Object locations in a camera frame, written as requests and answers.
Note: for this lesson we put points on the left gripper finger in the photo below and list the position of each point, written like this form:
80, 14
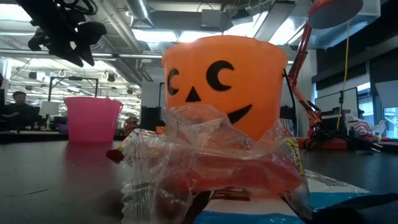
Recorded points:
53, 45
90, 32

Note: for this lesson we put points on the red candy packet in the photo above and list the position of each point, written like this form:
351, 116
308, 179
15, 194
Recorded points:
115, 155

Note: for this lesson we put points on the clear red gummy bag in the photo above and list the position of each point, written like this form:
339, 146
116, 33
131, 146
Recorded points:
217, 168

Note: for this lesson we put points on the person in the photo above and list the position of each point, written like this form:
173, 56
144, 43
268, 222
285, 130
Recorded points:
18, 110

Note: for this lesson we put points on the pink plastic bucket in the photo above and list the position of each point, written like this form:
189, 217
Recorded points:
93, 118

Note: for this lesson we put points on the black background cabinet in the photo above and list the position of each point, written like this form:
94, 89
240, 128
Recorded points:
286, 115
150, 118

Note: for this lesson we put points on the orange pumpkin bucket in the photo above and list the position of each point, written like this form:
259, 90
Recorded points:
248, 77

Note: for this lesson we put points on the red desk lamp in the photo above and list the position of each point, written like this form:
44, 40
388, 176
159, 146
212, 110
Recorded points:
335, 12

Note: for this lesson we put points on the black framed monitor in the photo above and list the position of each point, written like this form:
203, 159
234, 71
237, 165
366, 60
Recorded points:
329, 102

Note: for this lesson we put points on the black thin stand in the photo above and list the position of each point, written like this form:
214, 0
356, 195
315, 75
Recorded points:
341, 102

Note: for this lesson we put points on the red striped bag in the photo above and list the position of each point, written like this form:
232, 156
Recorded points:
363, 128

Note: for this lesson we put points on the black gantry frame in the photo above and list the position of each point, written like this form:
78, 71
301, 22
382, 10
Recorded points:
73, 78

